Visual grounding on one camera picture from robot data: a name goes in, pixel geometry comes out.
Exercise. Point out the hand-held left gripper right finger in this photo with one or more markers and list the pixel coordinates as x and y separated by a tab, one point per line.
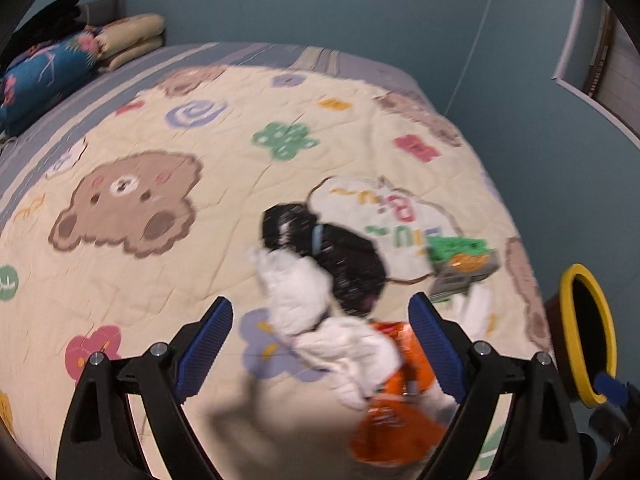
440	350

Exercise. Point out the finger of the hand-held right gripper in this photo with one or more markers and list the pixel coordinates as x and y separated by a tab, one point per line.
612	389
610	419

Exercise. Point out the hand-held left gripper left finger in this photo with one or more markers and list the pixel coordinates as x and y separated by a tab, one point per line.
205	350

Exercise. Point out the yellow rimmed trash bin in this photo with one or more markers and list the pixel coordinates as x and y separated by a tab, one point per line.
590	330

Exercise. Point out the white paper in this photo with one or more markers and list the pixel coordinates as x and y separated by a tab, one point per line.
350	350

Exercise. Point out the orange foil wrapper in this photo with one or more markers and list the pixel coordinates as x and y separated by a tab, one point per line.
395	430

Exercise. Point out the green snack packet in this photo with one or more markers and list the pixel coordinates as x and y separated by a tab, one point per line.
460	260

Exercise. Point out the bear print blanket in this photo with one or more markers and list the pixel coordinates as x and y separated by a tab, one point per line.
225	170

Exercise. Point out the grey striped bed sheet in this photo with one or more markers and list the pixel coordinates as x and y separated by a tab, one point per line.
125	67

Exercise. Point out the blue floral folded quilt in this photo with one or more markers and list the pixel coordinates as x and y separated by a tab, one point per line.
45	75

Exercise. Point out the beige pillows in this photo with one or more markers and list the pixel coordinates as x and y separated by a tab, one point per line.
130	37

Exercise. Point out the frosted window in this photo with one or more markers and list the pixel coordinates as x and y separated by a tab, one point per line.
610	60

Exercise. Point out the grey padded headboard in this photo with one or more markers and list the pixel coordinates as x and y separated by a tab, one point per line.
102	7

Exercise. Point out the black clothing pile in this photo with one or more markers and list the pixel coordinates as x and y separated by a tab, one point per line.
50	20

